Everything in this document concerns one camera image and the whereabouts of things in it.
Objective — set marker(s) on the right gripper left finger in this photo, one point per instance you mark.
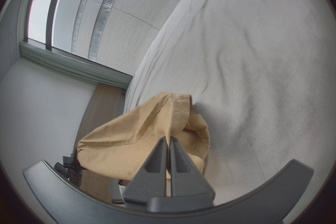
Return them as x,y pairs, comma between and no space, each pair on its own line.
143,188

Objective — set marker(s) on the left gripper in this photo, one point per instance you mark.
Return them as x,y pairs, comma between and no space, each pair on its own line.
72,174

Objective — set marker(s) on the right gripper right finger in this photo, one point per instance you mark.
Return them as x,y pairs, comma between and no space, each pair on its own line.
194,186

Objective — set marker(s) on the tan shorts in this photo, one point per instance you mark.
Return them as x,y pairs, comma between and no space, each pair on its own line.
126,144

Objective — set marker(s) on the bed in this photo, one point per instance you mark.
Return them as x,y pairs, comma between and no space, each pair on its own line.
249,60

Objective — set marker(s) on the grey-green curtain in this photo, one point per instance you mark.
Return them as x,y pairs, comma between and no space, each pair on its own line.
65,65

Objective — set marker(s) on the window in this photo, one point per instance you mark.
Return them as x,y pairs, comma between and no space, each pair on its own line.
118,20

